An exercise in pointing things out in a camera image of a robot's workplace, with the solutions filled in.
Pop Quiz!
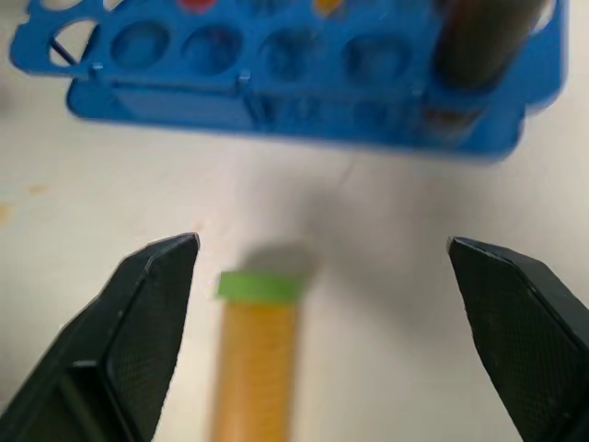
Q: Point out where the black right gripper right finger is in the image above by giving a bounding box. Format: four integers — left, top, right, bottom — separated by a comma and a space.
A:
445, 236, 589, 442

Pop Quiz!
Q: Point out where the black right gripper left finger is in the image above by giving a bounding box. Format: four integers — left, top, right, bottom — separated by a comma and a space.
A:
0, 233, 202, 442

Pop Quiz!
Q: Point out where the green-capped yellow test tube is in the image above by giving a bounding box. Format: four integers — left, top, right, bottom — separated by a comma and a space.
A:
210, 270, 306, 442

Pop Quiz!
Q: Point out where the dark brown test tube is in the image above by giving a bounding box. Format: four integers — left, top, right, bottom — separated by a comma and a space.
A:
423, 0, 547, 145

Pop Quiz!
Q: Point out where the blue test tube rack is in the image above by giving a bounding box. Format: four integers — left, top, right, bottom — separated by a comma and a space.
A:
8, 0, 570, 164

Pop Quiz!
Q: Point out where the orange-capped test tube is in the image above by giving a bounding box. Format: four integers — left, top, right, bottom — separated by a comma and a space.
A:
312, 0, 345, 17

